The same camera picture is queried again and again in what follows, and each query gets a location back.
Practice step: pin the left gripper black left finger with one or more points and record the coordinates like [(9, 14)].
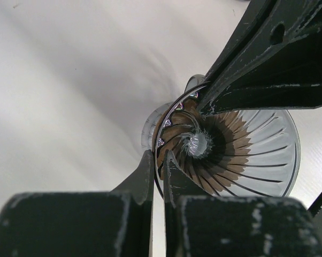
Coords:
[(114, 223)]

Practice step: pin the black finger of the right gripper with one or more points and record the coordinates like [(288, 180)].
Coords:
[(273, 60)]

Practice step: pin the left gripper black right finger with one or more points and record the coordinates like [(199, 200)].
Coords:
[(197, 224)]

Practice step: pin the clear glass dripper cone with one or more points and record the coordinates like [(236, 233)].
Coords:
[(234, 153)]

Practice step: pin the clear glass carafe server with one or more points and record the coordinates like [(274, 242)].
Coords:
[(153, 119)]

